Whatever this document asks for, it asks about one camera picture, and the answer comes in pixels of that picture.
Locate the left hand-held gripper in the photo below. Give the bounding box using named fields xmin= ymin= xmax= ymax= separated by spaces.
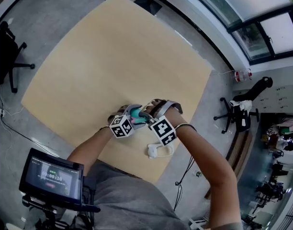
xmin=109 ymin=103 xmax=147 ymax=139

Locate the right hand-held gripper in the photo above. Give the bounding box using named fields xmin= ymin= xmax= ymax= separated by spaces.
xmin=139 ymin=99 xmax=183 ymax=146

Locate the small pink object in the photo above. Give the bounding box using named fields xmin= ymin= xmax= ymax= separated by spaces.
xmin=129 ymin=117 xmax=147 ymax=125

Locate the teal spray bottle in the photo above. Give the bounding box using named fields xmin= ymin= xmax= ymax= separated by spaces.
xmin=131 ymin=106 xmax=144 ymax=118

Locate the person's right forearm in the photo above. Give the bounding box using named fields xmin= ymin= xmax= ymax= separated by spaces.
xmin=164 ymin=109 xmax=243 ymax=230

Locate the person's left forearm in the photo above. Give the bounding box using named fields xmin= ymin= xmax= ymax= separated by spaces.
xmin=67 ymin=126 xmax=113 ymax=168

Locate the person's right hand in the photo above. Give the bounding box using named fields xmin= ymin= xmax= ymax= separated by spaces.
xmin=143 ymin=99 xmax=173 ymax=118

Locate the person's left hand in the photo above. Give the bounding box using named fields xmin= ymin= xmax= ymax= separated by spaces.
xmin=107 ymin=105 xmax=128 ymax=122

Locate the person's grey clothing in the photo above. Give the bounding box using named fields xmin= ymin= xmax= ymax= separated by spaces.
xmin=74 ymin=159 xmax=193 ymax=230

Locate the white garment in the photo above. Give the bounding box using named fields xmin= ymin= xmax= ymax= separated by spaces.
xmin=229 ymin=100 xmax=253 ymax=111

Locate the wooden bench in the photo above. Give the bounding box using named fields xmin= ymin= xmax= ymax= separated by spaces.
xmin=203 ymin=129 xmax=256 ymax=200

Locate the black office chair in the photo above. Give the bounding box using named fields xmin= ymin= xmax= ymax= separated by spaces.
xmin=0 ymin=20 xmax=35 ymax=93
xmin=213 ymin=76 xmax=273 ymax=134

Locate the water jug with red label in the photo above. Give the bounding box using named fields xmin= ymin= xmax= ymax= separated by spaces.
xmin=234 ymin=68 xmax=253 ymax=82

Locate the black monitor screen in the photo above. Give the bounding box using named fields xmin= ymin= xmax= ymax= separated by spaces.
xmin=19 ymin=148 xmax=84 ymax=206

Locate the grey locker cabinet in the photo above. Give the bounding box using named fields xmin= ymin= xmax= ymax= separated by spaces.
xmin=232 ymin=84 xmax=293 ymax=115

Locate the black-framed window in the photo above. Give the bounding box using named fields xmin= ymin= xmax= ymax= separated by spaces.
xmin=187 ymin=0 xmax=293 ymax=66

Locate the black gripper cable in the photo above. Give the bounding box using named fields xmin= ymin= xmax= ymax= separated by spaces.
xmin=172 ymin=149 xmax=195 ymax=211

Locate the white floor cable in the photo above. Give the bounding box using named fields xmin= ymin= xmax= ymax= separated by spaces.
xmin=211 ymin=69 xmax=235 ymax=76

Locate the black monitor mount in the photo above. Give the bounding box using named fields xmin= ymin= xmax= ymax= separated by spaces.
xmin=22 ymin=175 xmax=102 ymax=230

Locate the black floor cable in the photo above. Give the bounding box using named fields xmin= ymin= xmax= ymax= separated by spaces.
xmin=0 ymin=115 xmax=58 ymax=153

